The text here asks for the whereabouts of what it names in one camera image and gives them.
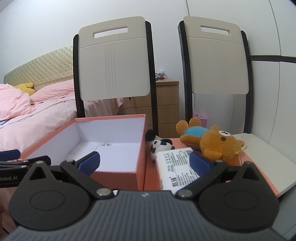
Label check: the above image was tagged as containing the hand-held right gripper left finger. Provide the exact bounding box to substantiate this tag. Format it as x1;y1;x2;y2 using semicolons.
29;152;114;202

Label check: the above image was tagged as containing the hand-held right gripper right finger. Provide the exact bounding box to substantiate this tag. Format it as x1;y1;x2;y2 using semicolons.
176;152;261;202

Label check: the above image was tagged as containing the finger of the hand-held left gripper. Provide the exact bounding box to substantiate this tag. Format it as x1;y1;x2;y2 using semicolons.
0;156;52;171
0;149;21;161

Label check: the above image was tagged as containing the white tissue packet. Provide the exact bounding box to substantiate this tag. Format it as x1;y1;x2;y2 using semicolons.
154;146;201;191

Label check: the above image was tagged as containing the brown bear plush toy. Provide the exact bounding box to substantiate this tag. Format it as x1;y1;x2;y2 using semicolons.
176;118;245;165

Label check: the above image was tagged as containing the panda plush toy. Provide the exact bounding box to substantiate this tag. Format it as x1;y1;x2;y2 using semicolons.
145;129;176;164

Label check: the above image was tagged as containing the pink box lid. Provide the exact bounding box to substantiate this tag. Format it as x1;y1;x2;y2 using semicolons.
143;137;279;197

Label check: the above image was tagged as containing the white desktop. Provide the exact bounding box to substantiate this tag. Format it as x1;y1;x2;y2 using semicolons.
232;133;287;198

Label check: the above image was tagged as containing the white labelled paper sheet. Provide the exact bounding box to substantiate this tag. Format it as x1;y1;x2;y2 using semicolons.
66;141;142;161

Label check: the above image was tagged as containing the bed with pink bedding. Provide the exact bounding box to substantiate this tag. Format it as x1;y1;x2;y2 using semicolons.
0;83;125;160

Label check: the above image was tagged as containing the pink patterned box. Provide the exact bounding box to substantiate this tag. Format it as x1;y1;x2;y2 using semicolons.
192;112;207;128

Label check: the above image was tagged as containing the yellow plush toy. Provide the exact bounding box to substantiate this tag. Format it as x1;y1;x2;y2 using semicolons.
14;82;36;95

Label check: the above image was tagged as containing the pink pillow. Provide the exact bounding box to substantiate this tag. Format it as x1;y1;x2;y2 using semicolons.
30;81;75;104

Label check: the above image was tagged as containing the wooden nightstand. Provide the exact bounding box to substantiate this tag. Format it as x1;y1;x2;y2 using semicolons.
117;79;180;139

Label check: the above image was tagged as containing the beige quilted headboard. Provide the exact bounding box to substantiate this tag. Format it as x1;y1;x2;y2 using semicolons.
3;46;74;85

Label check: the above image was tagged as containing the left beige chair back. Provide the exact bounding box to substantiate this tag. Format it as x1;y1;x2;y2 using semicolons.
73;16;159;132

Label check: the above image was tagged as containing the white wardrobe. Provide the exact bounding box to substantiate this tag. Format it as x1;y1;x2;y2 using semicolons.
185;0;296;149

